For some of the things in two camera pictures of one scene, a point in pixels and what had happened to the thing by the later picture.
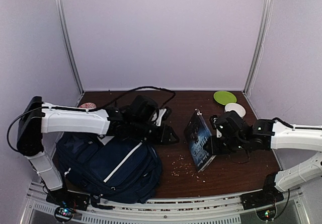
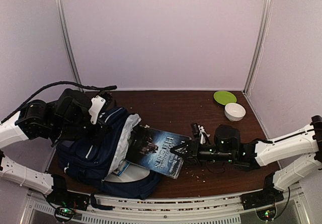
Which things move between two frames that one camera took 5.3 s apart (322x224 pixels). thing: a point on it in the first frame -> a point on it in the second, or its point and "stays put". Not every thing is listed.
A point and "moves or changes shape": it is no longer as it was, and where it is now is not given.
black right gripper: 212,148 -> 192,150
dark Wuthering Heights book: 196,132 -> 152,149
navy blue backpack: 125,170 moves or changes shape
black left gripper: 166,139 -> 100,130
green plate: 224,97 stays put
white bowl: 236,107 stays put
